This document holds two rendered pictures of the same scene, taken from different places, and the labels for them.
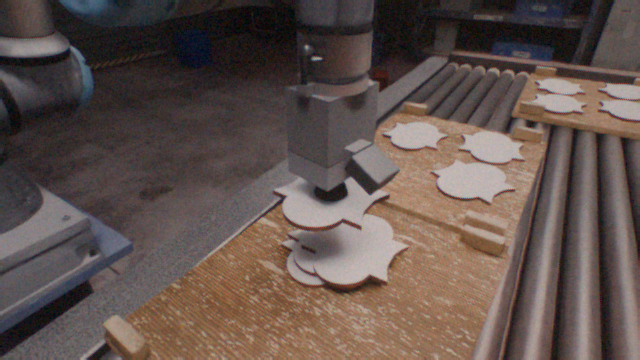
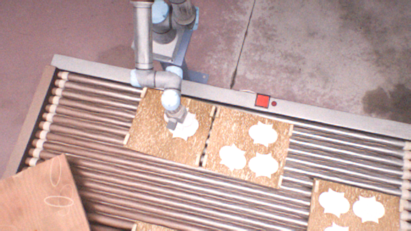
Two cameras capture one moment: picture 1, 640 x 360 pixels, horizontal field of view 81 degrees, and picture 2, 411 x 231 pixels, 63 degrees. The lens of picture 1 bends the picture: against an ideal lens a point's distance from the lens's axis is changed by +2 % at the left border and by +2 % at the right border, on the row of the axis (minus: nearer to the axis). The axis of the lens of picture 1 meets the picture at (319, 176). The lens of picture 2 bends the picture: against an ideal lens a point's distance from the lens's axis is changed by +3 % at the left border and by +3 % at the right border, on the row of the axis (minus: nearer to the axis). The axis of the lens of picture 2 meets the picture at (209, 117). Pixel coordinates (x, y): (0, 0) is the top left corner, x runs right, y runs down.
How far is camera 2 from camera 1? 1.47 m
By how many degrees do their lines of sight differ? 56
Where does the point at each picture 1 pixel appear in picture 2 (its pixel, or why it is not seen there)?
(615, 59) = not seen: outside the picture
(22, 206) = (165, 42)
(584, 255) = (208, 189)
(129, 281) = not seen: hidden behind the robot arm
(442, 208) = (213, 149)
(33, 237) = (160, 52)
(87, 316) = not seen: hidden behind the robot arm
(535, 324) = (178, 173)
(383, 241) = (185, 134)
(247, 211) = (196, 92)
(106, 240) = (179, 58)
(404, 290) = (175, 142)
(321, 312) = (163, 126)
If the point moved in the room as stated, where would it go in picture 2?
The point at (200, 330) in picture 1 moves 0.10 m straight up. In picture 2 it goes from (151, 104) to (148, 98)
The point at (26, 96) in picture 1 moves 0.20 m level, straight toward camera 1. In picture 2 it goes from (175, 26) to (153, 57)
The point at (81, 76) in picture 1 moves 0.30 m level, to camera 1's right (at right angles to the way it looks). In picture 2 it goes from (192, 27) to (212, 78)
